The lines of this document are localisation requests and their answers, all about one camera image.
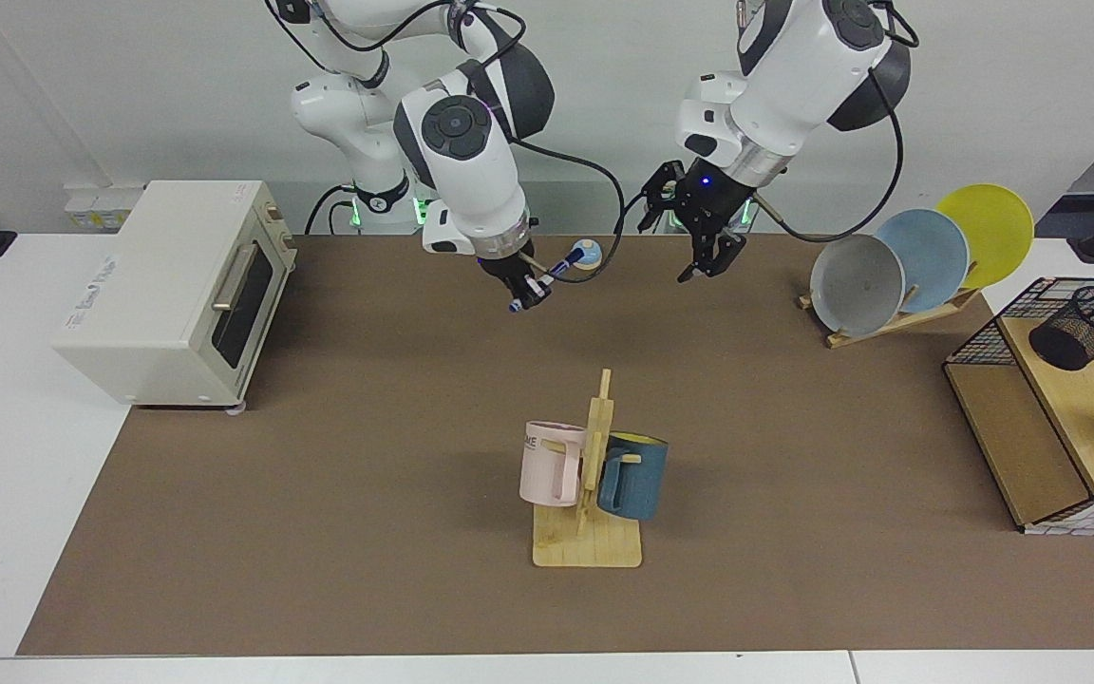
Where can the blue and white marker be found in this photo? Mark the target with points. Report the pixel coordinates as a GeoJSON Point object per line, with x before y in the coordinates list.
{"type": "Point", "coordinates": [556, 270]}

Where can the black mesh pen holder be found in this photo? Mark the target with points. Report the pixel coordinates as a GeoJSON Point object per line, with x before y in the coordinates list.
{"type": "Point", "coordinates": [1079, 332]}

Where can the small blue round thing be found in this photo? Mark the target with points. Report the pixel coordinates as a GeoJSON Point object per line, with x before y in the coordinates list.
{"type": "Point", "coordinates": [590, 256]}

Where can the grey plate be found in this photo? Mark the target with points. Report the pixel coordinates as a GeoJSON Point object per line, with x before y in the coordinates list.
{"type": "Point", "coordinates": [856, 285]}

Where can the pink cup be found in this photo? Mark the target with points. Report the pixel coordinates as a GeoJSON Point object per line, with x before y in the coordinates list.
{"type": "Point", "coordinates": [542, 470]}

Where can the wooden plate rack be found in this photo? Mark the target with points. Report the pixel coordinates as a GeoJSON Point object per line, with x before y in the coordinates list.
{"type": "Point", "coordinates": [898, 323]}

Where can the light blue plate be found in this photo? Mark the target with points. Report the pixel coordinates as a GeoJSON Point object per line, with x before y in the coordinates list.
{"type": "Point", "coordinates": [932, 252]}

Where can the dark blue cup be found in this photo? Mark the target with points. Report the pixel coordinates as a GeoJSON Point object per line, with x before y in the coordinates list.
{"type": "Point", "coordinates": [642, 480]}

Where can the wooden cup stand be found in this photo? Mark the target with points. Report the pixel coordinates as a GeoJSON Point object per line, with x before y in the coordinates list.
{"type": "Point", "coordinates": [594, 546]}

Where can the yellow plate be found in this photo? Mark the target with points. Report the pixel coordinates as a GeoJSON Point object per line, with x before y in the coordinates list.
{"type": "Point", "coordinates": [993, 233]}

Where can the brown table cloth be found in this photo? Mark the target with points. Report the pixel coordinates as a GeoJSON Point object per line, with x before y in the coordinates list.
{"type": "Point", "coordinates": [367, 551]}

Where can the pale toaster oven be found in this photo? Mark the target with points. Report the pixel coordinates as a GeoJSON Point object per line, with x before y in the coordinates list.
{"type": "Point", "coordinates": [148, 304]}

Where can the white wall socket strip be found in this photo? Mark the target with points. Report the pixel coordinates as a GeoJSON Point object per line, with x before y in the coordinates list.
{"type": "Point", "coordinates": [96, 209]}

